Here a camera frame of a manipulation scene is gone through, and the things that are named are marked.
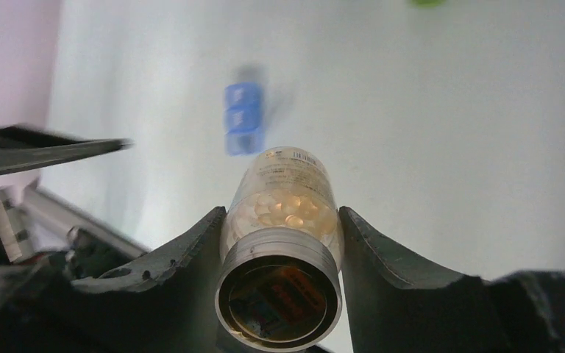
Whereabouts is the clear amber pill bottle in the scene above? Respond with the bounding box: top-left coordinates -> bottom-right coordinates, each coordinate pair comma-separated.
214,146 -> 344,352

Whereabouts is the blue pill organizer box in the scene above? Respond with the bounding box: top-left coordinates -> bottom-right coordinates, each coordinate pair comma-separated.
224,82 -> 264,156

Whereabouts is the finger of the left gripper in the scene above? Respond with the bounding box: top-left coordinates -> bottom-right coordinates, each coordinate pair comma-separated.
0,125 -> 131,176

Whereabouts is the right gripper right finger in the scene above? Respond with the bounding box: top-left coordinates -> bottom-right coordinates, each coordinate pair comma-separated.
339,207 -> 565,352

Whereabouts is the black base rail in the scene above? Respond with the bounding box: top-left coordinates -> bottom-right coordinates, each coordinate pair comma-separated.
0,187 -> 147,279

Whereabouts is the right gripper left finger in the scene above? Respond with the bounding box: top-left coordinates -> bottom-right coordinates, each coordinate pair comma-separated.
0,207 -> 226,352

